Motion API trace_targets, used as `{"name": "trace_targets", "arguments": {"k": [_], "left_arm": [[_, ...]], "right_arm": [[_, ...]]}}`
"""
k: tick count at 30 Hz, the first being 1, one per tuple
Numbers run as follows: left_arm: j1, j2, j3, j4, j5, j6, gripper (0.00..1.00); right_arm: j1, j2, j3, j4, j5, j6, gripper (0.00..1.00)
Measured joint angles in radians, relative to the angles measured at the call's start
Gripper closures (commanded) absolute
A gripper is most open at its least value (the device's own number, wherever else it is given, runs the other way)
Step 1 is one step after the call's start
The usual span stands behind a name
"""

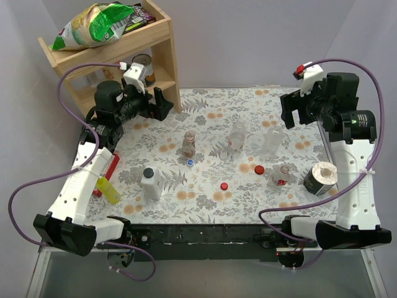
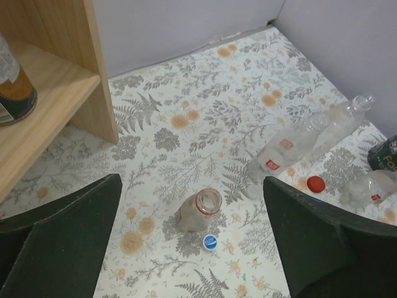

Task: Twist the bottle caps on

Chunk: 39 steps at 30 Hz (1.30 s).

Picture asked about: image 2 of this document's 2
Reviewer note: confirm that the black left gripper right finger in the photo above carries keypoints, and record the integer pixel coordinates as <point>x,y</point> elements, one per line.
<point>327,251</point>

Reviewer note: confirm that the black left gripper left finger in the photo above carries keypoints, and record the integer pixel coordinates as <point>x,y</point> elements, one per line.
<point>57,249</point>

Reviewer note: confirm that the red bottle cap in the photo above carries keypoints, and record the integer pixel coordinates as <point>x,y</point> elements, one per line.
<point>316,184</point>

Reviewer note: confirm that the crushed clear bottle red label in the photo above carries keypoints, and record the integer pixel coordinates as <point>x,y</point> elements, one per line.
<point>371,188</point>

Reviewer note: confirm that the clear plastic bottle red label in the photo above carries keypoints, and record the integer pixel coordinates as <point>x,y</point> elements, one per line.
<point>285,149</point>

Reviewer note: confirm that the blue white bottle cap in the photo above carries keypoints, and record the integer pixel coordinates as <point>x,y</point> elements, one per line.
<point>210,242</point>

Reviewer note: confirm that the small glass bottle red rim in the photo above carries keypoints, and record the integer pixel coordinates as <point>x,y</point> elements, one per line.
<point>196,211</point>

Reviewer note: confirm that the dark food can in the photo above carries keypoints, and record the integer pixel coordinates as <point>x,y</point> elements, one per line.
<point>18,95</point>

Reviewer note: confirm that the wooden shelf unit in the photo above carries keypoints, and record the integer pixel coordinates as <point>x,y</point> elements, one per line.
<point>58,45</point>

